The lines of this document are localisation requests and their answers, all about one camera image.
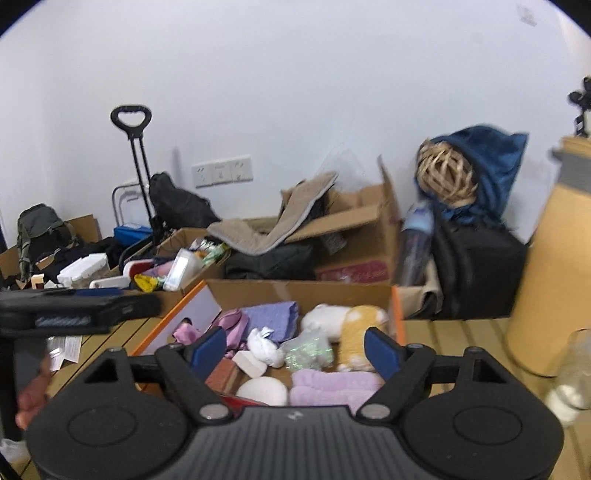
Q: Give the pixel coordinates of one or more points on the yellow wrapper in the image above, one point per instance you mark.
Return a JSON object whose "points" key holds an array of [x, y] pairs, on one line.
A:
{"points": [[145, 281]]}

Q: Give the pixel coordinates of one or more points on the red cardboard box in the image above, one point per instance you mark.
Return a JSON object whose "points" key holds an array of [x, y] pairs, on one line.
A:
{"points": [[300, 290]]}

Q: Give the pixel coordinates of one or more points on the yellow thermos jug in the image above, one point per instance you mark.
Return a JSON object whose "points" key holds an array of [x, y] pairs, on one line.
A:
{"points": [[549, 277]]}

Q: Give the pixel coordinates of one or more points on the brown sponge block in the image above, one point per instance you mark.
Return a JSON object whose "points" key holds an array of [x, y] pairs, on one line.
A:
{"points": [[224, 374]]}

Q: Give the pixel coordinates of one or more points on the iridescent packet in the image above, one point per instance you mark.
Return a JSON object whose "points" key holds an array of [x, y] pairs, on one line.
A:
{"points": [[309, 351]]}

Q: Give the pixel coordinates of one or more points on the blue box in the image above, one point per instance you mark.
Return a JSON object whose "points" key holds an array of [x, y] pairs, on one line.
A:
{"points": [[131, 233]]}

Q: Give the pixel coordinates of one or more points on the green backpack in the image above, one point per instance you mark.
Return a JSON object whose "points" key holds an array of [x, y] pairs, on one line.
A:
{"points": [[39, 230]]}

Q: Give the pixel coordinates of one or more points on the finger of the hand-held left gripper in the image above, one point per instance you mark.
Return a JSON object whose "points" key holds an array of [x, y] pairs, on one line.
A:
{"points": [[134, 307]]}

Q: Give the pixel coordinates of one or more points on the black bag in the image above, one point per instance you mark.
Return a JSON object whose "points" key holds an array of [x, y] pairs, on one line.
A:
{"points": [[180, 203], [475, 272]]}

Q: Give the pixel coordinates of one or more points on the lavender towel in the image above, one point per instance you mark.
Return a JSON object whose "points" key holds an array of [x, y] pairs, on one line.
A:
{"points": [[332, 387]]}

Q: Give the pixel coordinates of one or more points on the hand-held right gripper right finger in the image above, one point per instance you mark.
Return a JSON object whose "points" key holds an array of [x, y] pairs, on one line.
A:
{"points": [[381, 346]]}

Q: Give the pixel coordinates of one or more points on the white wall socket strip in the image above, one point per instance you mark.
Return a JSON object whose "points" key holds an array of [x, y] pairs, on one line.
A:
{"points": [[222, 171]]}

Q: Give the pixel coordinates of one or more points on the clear glass jar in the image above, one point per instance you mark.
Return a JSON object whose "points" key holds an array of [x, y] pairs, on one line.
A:
{"points": [[572, 374]]}

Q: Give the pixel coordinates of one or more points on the wicker ball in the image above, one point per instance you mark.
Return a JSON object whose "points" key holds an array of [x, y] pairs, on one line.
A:
{"points": [[445, 175]]}

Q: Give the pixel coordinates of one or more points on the pink cloth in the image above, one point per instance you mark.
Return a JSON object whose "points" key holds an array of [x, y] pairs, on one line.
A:
{"points": [[235, 325]]}

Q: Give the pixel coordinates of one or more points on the blue cloth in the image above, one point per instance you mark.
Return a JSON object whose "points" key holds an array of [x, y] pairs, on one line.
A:
{"points": [[494, 175]]}

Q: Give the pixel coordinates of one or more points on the white foam block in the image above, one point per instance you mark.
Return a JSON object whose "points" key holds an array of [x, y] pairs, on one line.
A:
{"points": [[83, 270]]}

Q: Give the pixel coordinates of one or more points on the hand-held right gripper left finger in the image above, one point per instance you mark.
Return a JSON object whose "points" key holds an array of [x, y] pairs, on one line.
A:
{"points": [[210, 346]]}

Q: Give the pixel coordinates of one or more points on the white round sponge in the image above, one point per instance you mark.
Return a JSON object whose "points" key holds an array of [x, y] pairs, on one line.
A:
{"points": [[263, 392]]}

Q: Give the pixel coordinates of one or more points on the white paper sheets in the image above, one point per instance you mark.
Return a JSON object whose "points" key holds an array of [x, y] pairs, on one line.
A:
{"points": [[64, 348]]}

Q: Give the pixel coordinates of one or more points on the yellow plush toy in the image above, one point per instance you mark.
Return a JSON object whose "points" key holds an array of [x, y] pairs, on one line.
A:
{"points": [[358, 337]]}

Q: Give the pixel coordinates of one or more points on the black cloth bundle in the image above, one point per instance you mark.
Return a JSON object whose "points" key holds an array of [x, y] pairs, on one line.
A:
{"points": [[272, 265]]}

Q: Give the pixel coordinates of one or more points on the white plush toy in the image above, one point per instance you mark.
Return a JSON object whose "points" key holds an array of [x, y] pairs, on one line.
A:
{"points": [[325, 317]]}

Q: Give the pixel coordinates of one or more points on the large brown cardboard box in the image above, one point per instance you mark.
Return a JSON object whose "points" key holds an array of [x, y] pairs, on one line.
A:
{"points": [[364, 235]]}

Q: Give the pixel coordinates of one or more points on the white cloth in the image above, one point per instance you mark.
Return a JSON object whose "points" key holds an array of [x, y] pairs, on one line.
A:
{"points": [[265, 347]]}

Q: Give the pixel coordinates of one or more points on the low cardboard box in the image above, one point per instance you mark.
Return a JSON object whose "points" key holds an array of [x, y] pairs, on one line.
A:
{"points": [[178, 237]]}

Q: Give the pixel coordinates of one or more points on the purple knit cloth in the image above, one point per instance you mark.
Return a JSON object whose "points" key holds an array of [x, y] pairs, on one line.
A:
{"points": [[272, 316]]}

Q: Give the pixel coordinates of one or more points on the white soap block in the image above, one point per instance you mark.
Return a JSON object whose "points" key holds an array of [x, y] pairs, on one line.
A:
{"points": [[249, 363]]}

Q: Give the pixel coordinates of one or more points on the clear plastic container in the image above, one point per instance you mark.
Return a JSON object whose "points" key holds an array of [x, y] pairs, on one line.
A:
{"points": [[182, 270]]}

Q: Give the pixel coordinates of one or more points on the metal folding chair frame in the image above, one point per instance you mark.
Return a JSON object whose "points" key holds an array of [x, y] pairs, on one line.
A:
{"points": [[121, 198]]}

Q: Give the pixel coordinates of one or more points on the person's left hand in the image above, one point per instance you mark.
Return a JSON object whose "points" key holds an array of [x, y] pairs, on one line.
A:
{"points": [[32, 397]]}

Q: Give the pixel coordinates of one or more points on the plastic water bottle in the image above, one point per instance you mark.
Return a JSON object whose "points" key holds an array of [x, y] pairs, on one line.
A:
{"points": [[415, 244]]}

